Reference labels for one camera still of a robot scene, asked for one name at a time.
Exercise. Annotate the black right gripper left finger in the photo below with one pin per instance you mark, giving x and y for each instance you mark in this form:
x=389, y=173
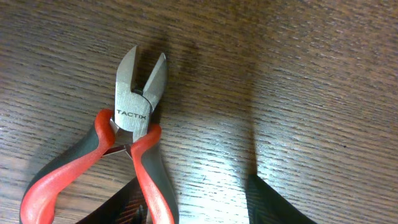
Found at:
x=127, y=206

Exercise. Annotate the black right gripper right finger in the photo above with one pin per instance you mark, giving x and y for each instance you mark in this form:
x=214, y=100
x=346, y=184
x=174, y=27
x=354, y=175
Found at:
x=266, y=206

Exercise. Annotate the red black diagonal cutters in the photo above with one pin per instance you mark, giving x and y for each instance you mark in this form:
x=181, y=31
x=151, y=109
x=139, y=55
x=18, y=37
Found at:
x=126, y=128

